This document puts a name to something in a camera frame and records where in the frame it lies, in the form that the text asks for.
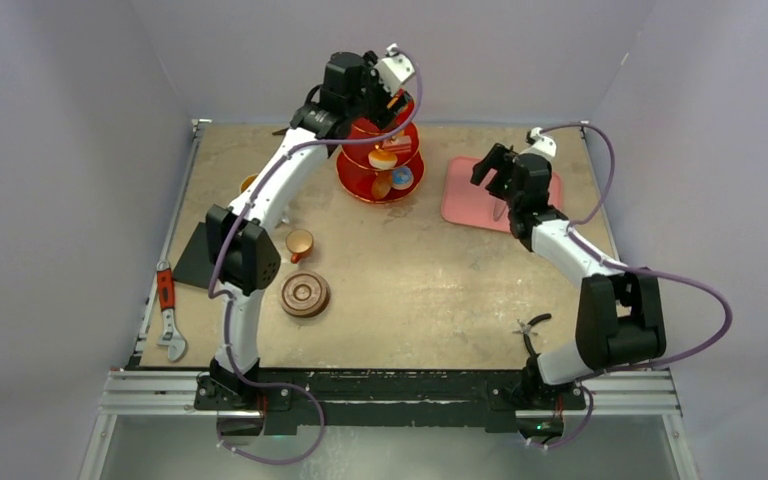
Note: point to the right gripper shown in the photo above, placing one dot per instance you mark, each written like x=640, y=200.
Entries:
x=502, y=171

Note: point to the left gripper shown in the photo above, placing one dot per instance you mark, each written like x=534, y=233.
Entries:
x=389, y=104

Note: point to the pink layered cake slice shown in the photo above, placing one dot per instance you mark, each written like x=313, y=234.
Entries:
x=398, y=144

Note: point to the yellow frosted donut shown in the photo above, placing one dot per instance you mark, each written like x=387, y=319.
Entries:
x=382, y=160

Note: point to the red three-tier cake stand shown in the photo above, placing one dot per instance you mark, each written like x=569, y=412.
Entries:
x=353, y=170

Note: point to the pink serving tray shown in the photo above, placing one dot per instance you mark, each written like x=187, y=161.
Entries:
x=469, y=205

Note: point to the blue frosted donut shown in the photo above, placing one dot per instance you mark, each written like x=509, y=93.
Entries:
x=402, y=178

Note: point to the brown bread roll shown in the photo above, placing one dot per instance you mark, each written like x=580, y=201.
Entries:
x=381, y=185

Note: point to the white mug with tea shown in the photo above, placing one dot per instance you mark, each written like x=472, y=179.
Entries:
x=266, y=197

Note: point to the small copper cup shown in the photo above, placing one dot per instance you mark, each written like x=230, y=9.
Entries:
x=300, y=244

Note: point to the black serving tongs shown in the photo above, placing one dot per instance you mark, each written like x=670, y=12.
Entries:
x=499, y=210

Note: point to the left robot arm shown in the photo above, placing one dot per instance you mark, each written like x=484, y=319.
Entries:
x=244, y=257

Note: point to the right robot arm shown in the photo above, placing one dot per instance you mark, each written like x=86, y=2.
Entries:
x=619, y=315

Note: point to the round brown wooden lid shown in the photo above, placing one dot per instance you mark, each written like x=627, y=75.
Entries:
x=304, y=294

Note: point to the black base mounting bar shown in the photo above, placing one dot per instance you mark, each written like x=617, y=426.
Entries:
x=283, y=399

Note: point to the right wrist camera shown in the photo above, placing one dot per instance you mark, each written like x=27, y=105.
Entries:
x=539, y=143

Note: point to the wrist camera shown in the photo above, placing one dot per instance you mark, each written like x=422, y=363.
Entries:
x=394, y=69
x=539, y=143

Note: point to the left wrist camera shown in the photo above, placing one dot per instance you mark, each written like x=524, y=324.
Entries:
x=394, y=69

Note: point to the black-handled pliers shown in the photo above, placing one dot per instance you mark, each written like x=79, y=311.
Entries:
x=526, y=329

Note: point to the red-handled adjustable wrench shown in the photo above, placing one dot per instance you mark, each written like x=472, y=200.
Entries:
x=171, y=338

